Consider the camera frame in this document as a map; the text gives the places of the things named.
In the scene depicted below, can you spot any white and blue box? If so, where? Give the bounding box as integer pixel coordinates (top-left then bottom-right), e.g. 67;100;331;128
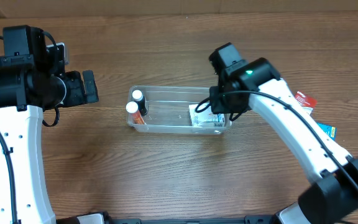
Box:
189;104;226;128

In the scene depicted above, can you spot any orange tube with white cap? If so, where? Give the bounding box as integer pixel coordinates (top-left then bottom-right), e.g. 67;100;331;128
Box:
126;101;145;124

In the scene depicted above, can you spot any dark bottle with white cap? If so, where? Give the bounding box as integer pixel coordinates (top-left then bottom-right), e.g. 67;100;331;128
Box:
132;90;149;116

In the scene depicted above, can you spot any small red and white item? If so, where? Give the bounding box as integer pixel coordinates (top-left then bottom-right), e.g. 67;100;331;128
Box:
295;91;317;115

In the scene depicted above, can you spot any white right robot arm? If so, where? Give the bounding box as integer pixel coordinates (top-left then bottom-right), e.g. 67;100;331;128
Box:
209;43;358;223

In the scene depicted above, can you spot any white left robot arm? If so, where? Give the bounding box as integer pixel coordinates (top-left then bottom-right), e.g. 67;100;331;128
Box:
0;25;99;223

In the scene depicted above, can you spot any clear plastic container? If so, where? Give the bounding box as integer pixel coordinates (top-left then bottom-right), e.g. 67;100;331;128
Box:
127;85;232;134

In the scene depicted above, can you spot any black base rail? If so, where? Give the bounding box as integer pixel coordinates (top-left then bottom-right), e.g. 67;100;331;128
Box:
108;215;276;224

